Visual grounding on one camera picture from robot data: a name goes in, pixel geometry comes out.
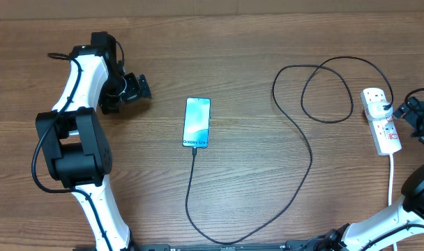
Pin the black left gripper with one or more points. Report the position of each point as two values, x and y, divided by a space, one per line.
133 89

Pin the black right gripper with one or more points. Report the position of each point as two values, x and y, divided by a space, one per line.
417 109

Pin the blue Galaxy smartphone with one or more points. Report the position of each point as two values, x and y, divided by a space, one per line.
196 123

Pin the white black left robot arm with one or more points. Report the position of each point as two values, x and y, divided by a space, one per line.
73 154

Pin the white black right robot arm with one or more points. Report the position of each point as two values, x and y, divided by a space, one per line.
402 218

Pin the white charger adapter plug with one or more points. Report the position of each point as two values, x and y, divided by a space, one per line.
378 110

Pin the white power strip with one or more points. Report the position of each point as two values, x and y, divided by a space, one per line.
384 133

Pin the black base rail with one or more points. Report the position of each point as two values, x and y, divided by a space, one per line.
287 246

